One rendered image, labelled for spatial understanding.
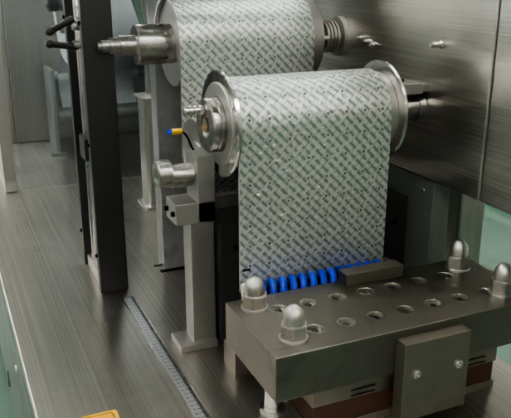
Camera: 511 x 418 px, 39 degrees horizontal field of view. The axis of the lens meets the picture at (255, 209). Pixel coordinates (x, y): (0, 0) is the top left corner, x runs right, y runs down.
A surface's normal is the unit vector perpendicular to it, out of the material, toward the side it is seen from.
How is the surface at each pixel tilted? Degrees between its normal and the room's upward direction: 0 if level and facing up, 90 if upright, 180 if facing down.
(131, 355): 0
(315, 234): 90
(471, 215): 90
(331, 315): 0
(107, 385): 0
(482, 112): 90
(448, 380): 90
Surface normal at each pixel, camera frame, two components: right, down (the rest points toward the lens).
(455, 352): 0.40, 0.29
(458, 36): -0.92, 0.13
